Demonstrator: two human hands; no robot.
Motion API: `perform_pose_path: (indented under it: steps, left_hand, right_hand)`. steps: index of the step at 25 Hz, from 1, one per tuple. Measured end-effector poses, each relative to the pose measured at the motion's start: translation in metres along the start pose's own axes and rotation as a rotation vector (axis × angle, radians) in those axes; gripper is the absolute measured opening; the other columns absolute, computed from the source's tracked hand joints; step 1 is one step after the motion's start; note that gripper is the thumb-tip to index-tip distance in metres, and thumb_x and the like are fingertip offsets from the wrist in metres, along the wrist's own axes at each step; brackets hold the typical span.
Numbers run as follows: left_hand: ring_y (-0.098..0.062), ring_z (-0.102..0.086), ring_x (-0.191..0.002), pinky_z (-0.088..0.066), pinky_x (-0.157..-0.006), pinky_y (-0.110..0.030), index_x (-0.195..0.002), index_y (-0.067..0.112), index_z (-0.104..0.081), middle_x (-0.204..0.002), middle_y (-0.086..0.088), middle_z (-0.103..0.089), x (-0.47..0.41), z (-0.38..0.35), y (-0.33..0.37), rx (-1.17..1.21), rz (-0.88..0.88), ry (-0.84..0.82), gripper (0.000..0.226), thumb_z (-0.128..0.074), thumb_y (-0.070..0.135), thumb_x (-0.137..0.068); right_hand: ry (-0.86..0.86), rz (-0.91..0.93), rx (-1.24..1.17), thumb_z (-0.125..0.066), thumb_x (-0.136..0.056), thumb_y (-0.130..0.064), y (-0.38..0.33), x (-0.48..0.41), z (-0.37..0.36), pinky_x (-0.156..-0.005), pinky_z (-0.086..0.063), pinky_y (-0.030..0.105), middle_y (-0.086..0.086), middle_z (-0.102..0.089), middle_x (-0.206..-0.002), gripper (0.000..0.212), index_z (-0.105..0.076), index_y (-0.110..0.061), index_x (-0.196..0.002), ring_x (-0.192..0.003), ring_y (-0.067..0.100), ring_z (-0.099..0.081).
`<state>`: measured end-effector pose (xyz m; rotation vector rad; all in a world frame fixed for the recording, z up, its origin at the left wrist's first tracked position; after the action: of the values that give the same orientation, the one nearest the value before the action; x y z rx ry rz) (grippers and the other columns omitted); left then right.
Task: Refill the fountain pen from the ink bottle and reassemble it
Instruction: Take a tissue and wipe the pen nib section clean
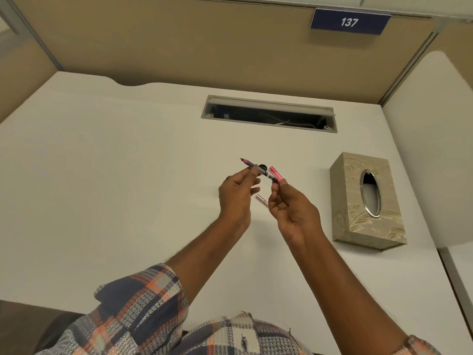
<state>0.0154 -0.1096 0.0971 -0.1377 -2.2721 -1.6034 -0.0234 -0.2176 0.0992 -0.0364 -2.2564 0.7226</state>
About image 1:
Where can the person's left hand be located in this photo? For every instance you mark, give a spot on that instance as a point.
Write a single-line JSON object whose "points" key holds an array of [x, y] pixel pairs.
{"points": [[232, 199]]}

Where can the person's right hand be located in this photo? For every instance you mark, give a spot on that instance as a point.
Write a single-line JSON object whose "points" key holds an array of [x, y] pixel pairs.
{"points": [[295, 218]]}

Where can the person's right fingers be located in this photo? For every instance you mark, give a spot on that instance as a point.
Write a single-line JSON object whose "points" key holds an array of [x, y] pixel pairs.
{"points": [[279, 199]]}

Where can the person's left fingers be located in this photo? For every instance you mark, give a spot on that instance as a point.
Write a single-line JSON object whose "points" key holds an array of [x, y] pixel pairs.
{"points": [[247, 177]]}

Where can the clear pink-tipped pen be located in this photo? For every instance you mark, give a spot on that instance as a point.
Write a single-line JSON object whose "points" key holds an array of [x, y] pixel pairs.
{"points": [[258, 171]]}

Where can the pink pen cap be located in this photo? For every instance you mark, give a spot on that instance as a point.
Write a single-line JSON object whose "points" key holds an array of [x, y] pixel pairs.
{"points": [[277, 172]]}

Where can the person's right forearm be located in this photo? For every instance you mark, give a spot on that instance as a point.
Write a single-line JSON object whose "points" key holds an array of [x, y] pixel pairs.
{"points": [[343, 292]]}

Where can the person's left forearm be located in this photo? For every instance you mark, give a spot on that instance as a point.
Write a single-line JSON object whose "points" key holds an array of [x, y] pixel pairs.
{"points": [[207, 255]]}

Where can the small pink glitter tube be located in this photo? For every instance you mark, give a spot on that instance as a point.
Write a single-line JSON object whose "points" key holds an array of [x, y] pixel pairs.
{"points": [[262, 200]]}

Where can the small black round object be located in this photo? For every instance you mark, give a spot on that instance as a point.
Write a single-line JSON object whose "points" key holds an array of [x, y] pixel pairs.
{"points": [[263, 167]]}

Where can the beige patterned tissue box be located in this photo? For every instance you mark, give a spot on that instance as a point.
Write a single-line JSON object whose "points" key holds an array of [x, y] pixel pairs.
{"points": [[354, 214]]}

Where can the beige fabric partition panel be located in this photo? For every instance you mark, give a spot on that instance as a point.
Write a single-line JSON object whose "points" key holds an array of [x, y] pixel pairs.
{"points": [[207, 44]]}

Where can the white side partition panel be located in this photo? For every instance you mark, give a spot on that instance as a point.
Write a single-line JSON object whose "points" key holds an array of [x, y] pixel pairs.
{"points": [[432, 144]]}

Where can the plaid shirt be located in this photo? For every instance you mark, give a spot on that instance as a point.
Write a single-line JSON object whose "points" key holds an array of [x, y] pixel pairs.
{"points": [[147, 314]]}

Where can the blue number sign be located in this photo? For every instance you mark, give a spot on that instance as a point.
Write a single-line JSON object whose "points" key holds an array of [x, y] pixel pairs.
{"points": [[349, 22]]}

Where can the dark brown chair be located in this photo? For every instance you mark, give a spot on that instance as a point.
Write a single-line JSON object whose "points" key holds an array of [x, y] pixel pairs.
{"points": [[33, 325]]}

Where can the grey metal partition post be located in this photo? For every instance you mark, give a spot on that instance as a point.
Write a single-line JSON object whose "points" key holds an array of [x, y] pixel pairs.
{"points": [[33, 33], [410, 66]]}

